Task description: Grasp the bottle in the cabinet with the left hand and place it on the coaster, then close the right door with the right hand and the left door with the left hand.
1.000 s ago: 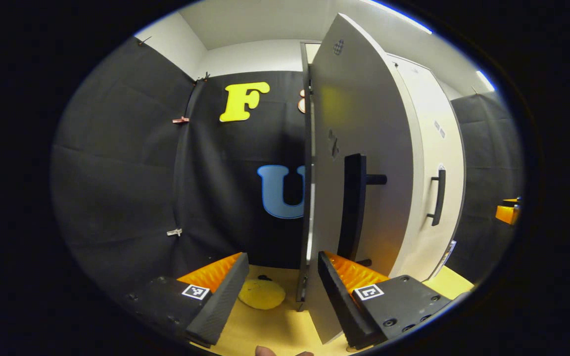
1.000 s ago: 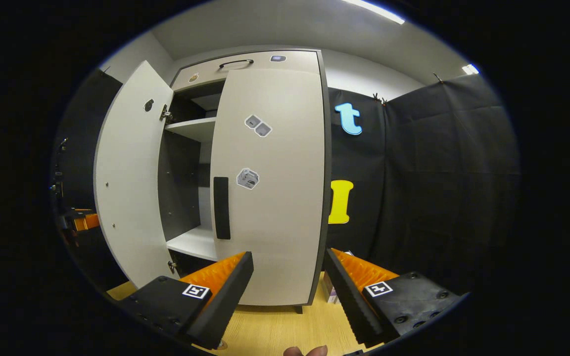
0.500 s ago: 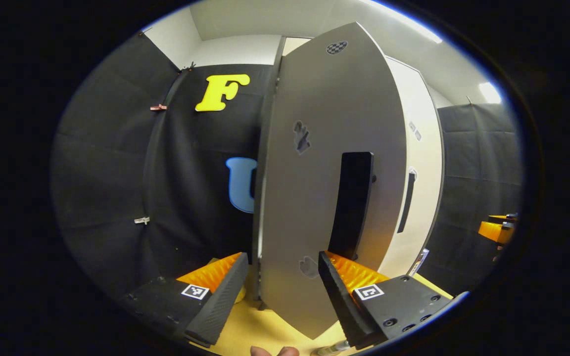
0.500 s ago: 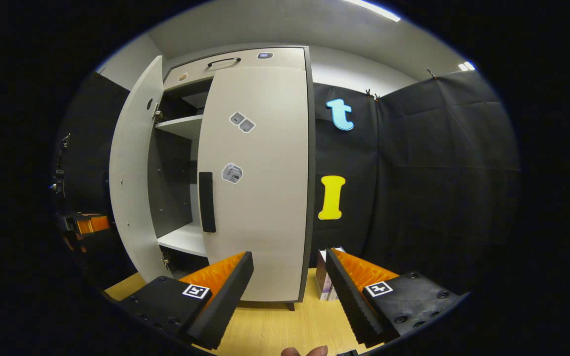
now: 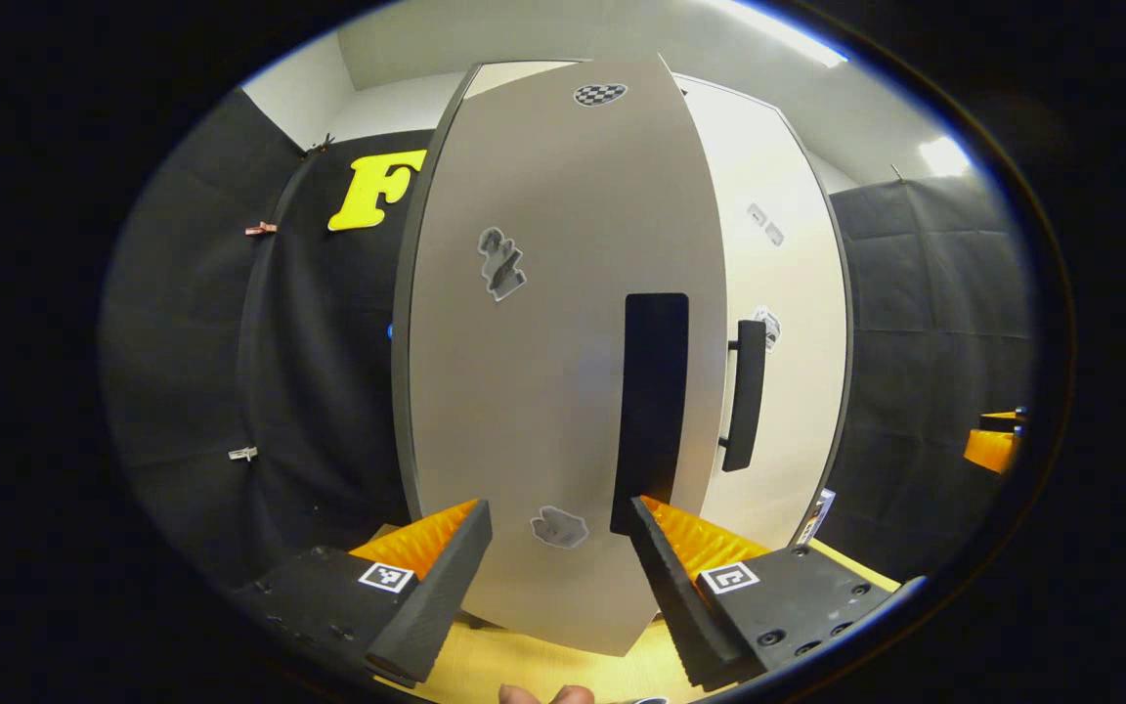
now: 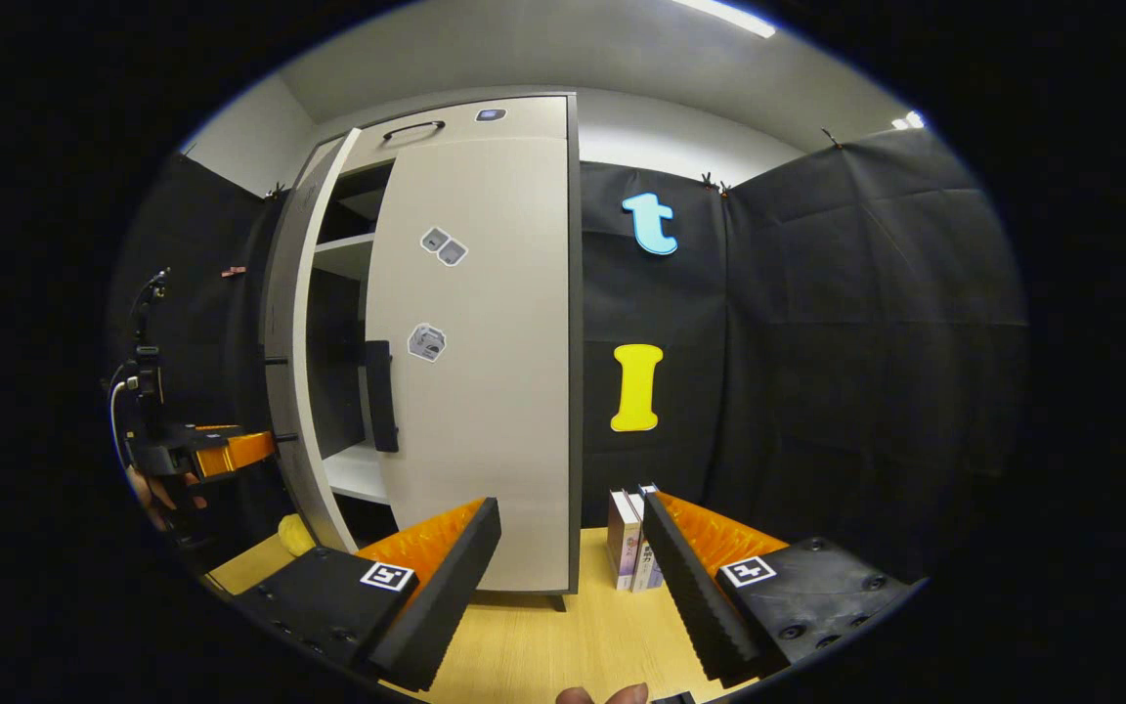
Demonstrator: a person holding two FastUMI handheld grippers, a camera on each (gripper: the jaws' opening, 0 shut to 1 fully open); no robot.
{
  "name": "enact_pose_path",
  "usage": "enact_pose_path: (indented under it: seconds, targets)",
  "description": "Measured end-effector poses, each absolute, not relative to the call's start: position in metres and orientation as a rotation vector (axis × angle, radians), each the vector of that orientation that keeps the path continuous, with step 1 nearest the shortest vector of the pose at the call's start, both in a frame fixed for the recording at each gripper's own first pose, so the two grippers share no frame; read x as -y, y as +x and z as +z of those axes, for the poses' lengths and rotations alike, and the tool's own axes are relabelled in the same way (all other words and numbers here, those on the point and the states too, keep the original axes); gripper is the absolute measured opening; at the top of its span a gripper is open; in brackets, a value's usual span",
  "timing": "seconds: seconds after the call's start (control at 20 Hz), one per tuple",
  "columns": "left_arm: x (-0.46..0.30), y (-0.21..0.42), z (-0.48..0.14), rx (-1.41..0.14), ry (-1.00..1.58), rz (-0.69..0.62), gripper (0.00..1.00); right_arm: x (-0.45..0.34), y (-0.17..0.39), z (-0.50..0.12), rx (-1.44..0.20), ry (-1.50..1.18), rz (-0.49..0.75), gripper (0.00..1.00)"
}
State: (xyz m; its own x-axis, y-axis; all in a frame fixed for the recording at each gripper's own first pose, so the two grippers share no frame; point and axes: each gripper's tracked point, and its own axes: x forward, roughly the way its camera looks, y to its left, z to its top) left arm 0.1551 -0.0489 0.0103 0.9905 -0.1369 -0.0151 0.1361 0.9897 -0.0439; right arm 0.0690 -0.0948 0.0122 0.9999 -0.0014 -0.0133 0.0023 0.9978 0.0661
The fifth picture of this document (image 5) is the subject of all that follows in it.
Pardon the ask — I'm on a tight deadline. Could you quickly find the black door handle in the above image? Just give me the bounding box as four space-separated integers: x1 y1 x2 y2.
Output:
719 319 767 473

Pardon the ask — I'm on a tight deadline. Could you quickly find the black backdrop cloth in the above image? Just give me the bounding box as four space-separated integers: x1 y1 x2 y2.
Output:
99 88 1033 588

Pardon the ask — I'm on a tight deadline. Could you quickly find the white cabinet door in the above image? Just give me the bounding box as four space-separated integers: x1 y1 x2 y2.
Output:
392 54 728 658
671 73 854 550

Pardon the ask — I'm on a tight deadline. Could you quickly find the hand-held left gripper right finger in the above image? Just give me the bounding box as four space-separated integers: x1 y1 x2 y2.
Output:
629 495 901 691

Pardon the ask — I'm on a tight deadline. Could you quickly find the short ceiling light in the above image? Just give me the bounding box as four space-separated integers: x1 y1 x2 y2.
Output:
918 137 973 177

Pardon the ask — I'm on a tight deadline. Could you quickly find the small printed card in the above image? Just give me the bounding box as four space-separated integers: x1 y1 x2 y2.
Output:
796 489 836 546

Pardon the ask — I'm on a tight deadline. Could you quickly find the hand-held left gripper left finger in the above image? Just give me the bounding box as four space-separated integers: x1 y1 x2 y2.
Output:
236 499 494 685

